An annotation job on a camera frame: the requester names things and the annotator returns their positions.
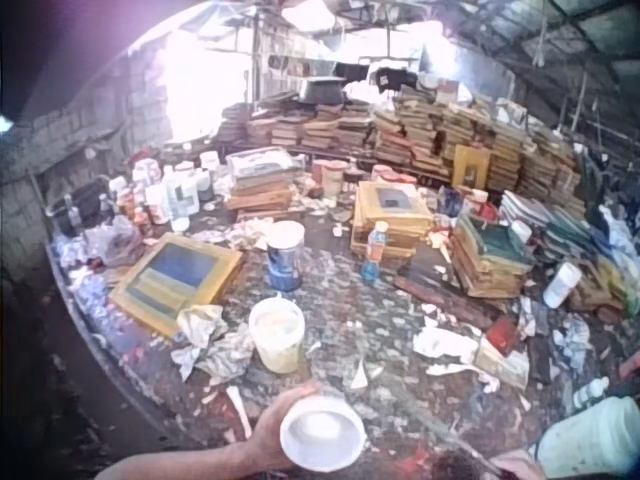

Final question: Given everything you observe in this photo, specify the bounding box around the person's right hand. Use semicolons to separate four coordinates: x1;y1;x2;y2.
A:
492;448;549;480

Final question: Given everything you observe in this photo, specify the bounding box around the person's left hand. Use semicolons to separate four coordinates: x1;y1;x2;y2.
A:
243;379;324;474

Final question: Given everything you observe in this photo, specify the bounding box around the white plastic cup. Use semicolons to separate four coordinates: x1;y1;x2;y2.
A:
278;394;368;474

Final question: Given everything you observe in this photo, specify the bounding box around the white spatula stick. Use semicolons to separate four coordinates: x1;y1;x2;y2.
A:
224;384;254;437

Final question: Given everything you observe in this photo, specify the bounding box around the large white plastic jar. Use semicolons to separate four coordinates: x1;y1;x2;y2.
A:
537;394;640;479

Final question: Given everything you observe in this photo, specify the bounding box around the small white squeeze bottle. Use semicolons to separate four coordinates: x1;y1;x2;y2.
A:
572;376;611;409

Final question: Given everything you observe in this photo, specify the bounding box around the yellow cardboard piece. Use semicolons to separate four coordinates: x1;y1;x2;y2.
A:
474;340;531;392

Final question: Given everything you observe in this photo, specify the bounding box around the cream paint tub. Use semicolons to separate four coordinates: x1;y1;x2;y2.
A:
248;297;307;374

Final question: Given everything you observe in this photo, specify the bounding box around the crumpled stained paper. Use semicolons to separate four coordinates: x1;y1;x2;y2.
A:
170;304;256;387

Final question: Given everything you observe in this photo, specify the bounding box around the red box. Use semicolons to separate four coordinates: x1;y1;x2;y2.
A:
487;317;522;354

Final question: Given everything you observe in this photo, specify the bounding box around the crumpled white paper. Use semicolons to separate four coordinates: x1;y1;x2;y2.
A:
412;324;482;367

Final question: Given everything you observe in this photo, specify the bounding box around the blue can with white lid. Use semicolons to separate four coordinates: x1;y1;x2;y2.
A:
266;220;306;294

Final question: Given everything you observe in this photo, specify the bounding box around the dark wooden squeegee bar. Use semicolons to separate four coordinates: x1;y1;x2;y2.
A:
392;274;502;327

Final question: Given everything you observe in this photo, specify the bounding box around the white plastic bottle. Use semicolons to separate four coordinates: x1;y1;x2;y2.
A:
543;262;584;309

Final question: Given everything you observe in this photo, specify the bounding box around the stack of green stained frames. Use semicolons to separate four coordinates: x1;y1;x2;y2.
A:
449;212;535;300

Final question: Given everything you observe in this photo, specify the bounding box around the orange capped plastic bottle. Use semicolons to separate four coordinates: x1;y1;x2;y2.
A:
361;221;391;286

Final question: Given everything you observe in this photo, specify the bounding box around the heap of stained screen frames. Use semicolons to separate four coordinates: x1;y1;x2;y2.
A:
499;189;629;312

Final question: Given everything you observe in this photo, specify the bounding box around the clear plastic bag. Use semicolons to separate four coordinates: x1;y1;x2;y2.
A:
83;214;145;267

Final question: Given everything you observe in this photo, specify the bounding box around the stack of yellow wooden frames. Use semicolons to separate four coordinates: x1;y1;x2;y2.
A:
349;180;435;259

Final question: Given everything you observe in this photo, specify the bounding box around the group of paint jars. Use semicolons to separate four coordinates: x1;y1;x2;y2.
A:
107;151;222;234

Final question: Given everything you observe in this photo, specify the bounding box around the group of red lidded jars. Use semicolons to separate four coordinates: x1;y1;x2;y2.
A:
312;158;362;207

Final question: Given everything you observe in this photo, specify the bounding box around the black plastic bin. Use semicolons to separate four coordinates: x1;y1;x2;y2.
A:
47;178;110;236

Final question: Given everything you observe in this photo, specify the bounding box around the large heap of wooden frames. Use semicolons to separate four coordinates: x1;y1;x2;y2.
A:
217;84;589;217

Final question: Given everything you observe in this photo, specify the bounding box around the yellow screen frame blue mesh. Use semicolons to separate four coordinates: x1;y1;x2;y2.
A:
108;232;245;338

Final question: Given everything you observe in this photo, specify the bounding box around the frame stack with plastic bag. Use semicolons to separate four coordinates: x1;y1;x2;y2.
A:
224;147;307;222

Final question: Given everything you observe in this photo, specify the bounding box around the small yellow upright frame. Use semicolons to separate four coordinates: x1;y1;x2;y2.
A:
452;144;493;191

